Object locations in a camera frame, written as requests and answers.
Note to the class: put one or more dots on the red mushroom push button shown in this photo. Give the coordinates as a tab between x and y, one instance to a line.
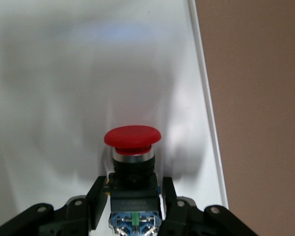
132	137

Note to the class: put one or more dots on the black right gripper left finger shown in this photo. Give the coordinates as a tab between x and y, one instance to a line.
96	201

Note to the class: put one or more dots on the white cabinet drawer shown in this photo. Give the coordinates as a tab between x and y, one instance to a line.
64	73

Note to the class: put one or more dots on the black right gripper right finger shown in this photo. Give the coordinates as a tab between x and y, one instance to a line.
170	204

